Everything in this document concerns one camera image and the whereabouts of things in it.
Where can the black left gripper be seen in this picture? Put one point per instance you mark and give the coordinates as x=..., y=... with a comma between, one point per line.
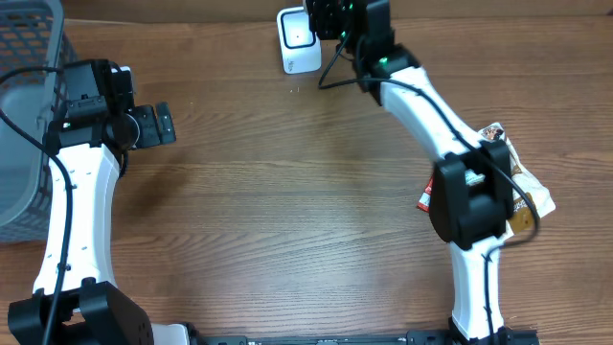
x=163, y=124

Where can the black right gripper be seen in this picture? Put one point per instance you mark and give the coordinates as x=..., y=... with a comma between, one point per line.
x=324, y=19

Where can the red snack bar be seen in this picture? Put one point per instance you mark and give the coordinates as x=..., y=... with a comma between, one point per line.
x=424, y=201

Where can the brown white snack bag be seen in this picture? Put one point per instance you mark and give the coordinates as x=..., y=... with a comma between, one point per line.
x=538, y=194

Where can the teal wet wipes pack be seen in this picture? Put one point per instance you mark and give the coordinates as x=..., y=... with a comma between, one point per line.
x=472, y=178

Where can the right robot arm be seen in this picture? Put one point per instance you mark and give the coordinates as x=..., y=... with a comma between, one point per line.
x=471, y=198

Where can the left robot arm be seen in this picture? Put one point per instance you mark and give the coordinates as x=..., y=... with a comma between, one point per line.
x=75, y=299

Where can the white barcode scanner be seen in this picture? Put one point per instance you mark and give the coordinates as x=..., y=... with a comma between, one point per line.
x=300, y=47

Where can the grey plastic mesh basket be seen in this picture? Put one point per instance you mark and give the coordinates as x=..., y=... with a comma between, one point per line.
x=31, y=35

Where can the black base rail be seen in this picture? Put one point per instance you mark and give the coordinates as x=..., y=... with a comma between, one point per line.
x=438, y=337

